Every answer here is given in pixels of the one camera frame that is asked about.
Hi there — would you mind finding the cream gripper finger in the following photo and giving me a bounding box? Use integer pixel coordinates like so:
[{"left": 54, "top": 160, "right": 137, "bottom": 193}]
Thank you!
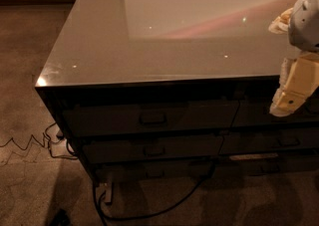
[
  {"left": 269, "top": 90, "right": 305, "bottom": 117},
  {"left": 268, "top": 8, "right": 293, "bottom": 34}
]

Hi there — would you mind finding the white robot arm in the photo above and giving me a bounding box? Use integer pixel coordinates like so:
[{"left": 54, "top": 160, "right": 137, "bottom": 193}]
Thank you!
[{"left": 268, "top": 0, "right": 319, "bottom": 117}]

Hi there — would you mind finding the dark cabinet with glossy top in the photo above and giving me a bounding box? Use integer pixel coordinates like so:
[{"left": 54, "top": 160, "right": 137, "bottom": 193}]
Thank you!
[{"left": 36, "top": 0, "right": 318, "bottom": 183}]

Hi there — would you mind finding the dark object on floor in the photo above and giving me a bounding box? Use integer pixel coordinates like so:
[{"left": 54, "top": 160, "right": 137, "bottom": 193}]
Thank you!
[{"left": 48, "top": 209, "right": 72, "bottom": 226}]

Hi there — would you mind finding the thick black floor cable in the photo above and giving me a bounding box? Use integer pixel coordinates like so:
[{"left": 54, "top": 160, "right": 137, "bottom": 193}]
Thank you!
[{"left": 91, "top": 161, "right": 217, "bottom": 226}]

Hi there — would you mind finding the thin black zigzag cable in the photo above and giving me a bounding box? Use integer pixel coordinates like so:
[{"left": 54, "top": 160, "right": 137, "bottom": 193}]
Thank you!
[{"left": 0, "top": 121, "right": 79, "bottom": 161}]

